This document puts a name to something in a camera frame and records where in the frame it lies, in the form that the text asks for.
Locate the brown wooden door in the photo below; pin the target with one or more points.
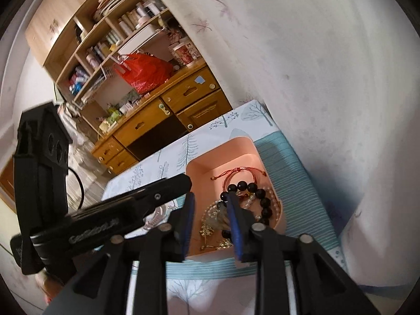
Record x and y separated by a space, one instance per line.
8 183

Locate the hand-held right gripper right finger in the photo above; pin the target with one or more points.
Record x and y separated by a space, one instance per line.
237 233

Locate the row of cosmetic bottles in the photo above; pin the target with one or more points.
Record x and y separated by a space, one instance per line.
141 11

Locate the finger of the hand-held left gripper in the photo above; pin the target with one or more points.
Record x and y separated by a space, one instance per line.
164 192

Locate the red plastic bag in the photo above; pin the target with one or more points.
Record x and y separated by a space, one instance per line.
144 72

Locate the white lace cover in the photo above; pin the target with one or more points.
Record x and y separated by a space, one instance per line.
77 131

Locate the cluster of toiletry tubes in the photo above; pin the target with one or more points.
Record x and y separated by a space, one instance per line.
78 80

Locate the person's left hand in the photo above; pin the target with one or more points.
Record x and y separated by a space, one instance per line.
49 285

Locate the white leaf print curtain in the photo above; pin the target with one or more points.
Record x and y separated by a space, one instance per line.
295 55

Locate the wooden shelf hutch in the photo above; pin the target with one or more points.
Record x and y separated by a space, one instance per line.
59 29

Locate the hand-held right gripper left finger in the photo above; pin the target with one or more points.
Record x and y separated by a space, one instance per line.
188 223

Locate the pink plastic tray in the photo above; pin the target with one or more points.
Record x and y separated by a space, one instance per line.
213 170

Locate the pink smartwatch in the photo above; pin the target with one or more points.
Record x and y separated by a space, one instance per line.
154 218

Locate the white plastic box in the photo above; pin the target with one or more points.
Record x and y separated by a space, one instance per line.
141 39

